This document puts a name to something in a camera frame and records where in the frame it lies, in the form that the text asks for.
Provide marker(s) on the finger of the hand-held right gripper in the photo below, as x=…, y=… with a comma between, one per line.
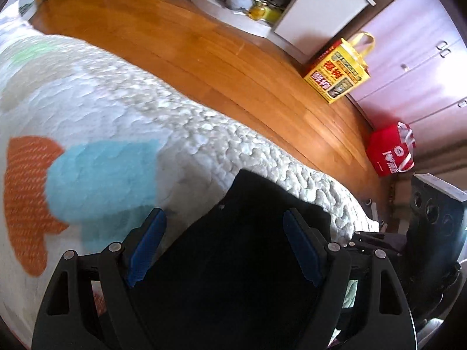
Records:
x=372, y=240

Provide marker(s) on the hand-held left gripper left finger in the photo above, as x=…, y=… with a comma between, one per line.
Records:
x=146, y=248

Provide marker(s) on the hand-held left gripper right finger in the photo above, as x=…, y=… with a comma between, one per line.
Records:
x=302, y=248

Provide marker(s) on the black pants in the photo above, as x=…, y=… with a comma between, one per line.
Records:
x=233, y=273

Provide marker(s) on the red shopping bag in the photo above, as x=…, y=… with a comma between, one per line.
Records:
x=390, y=149

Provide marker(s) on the white quilted printed blanket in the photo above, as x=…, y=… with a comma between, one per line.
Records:
x=109, y=116

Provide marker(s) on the yellow printed shopping bag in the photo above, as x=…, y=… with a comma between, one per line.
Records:
x=337, y=74

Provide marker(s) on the pink wardrobe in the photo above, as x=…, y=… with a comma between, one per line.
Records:
x=412, y=62

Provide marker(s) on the white open cabinet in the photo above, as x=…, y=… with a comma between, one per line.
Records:
x=321, y=11

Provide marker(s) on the yellow container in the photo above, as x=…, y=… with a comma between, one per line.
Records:
x=262, y=12

